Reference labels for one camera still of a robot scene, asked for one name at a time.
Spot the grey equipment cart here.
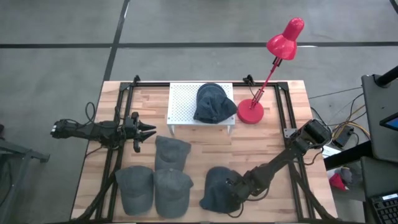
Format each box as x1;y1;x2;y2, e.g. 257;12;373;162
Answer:
360;65;398;200

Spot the black power adapter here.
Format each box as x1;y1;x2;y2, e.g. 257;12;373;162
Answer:
331;125;354;147

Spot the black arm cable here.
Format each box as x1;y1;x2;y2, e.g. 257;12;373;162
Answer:
85;101;98;126
226;186;272;218

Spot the tablet with blue screen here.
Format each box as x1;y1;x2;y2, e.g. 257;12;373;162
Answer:
379;112;398;132

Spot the white paper sheet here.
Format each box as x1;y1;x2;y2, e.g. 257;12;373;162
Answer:
321;144;342;159

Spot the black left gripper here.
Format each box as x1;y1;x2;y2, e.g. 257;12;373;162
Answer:
123;111;157;154

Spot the red desk lamp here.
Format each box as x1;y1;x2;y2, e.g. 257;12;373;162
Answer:
236;17;305;125

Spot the grey metal stand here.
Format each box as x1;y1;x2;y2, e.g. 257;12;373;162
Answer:
0;138;50;215

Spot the grey cloth cap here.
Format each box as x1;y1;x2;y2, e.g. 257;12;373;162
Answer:
340;167;354;185

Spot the black laptop keyboard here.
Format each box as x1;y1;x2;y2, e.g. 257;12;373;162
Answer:
369;192;398;224

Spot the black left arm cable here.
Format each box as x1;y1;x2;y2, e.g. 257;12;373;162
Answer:
85;101;98;126

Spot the yellow floor cable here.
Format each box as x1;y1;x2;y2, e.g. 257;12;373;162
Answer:
331;104;371;139

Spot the black aluminium table frame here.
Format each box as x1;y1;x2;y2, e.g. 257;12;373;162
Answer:
76;74;340;223

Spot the faded blue denim cap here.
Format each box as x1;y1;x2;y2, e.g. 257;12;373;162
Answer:
114;165;155;216
154;135;192;172
193;82;238;124
198;166;246;214
153;167;194;218

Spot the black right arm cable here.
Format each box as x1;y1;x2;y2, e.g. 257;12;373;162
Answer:
226;186;272;218

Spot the red cloth cap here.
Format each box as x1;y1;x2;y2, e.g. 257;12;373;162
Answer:
328;172;346;192

